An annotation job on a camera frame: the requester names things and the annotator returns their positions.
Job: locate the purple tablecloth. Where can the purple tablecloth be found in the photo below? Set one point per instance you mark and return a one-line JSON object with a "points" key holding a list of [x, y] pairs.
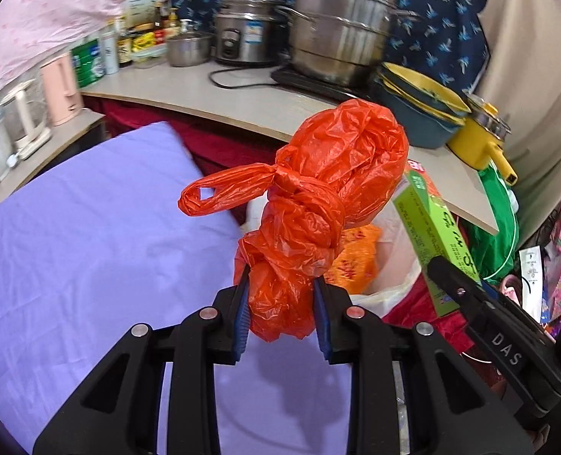
{"points": [[98, 244]]}

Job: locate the dark sauce bottle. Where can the dark sauce bottle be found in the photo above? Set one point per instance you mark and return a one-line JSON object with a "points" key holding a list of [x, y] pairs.
{"points": [[124, 42]]}

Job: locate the steel rice cooker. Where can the steel rice cooker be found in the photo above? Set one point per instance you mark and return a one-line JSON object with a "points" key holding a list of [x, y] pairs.
{"points": [[250, 32]]}

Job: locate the red cloth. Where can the red cloth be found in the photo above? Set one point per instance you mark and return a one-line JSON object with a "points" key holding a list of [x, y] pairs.
{"points": [[215, 146]]}

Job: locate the white lined trash bin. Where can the white lined trash bin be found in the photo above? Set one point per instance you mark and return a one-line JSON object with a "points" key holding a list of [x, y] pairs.
{"points": [[397, 262]]}

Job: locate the black induction cooker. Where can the black induction cooker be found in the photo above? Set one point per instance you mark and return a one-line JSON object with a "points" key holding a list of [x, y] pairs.
{"points": [[289, 77]]}

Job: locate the red cap sauce bottle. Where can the red cap sauce bottle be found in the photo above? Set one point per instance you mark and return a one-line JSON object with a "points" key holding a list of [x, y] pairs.
{"points": [[159, 32]]}

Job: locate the green orange small box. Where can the green orange small box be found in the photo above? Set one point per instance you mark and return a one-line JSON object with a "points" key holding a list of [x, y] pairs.
{"points": [[432, 230]]}

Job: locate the pink electric kettle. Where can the pink electric kettle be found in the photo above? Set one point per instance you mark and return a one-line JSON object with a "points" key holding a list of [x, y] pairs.
{"points": [[62, 94]]}

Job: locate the blue patterned cloth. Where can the blue patterned cloth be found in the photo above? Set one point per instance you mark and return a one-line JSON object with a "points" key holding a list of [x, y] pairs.
{"points": [[448, 43]]}

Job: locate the small steel pot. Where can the small steel pot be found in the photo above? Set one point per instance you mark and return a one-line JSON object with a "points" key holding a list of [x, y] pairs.
{"points": [[189, 47]]}

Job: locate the red plastic bag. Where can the red plastic bag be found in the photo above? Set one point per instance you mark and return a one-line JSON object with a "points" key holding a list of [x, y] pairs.
{"points": [[338, 171]]}

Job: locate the stacked teal yellow basins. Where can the stacked teal yellow basins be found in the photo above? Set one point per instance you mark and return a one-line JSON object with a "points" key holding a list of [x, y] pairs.
{"points": [[430, 113]]}

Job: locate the white tea box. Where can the white tea box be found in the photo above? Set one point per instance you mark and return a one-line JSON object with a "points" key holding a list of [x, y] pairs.
{"points": [[138, 12]]}

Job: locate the yellow pot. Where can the yellow pot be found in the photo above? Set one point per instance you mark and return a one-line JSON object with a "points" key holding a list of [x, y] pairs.
{"points": [[481, 139]]}

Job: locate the large steel steamer pot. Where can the large steel steamer pot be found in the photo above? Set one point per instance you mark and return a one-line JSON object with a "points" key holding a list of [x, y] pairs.
{"points": [[341, 41]]}

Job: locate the orange tea bag wrapper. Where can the orange tea bag wrapper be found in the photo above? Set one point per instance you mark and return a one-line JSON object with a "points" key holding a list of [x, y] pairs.
{"points": [[356, 265]]}

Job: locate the green tin can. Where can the green tin can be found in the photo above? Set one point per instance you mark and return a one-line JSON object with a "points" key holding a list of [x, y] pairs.
{"points": [[88, 63]]}

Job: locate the white glass kettle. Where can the white glass kettle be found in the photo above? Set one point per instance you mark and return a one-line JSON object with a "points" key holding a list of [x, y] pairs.
{"points": [[26, 118]]}

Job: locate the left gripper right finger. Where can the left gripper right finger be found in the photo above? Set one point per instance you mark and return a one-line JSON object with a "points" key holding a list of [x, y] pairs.
{"points": [[329, 305]]}

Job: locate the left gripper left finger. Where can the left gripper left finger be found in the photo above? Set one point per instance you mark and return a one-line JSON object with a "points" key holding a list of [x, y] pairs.
{"points": [[230, 340]]}

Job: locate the white bottle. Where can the white bottle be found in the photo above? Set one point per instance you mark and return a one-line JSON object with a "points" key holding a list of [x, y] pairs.
{"points": [[108, 43]]}

